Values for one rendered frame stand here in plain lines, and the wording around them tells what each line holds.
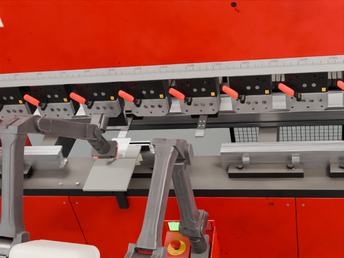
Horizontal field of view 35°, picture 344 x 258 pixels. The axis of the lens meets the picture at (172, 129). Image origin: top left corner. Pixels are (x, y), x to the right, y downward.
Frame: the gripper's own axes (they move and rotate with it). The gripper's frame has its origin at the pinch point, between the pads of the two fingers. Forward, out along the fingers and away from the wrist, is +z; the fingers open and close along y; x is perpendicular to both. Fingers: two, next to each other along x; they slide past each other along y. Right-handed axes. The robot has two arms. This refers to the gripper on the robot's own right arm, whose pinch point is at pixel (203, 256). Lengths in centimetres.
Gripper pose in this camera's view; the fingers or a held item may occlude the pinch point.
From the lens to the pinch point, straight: 219.0
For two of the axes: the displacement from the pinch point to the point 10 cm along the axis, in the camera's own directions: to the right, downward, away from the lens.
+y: 1.0, -8.0, 5.9
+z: 2.0, 6.0, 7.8
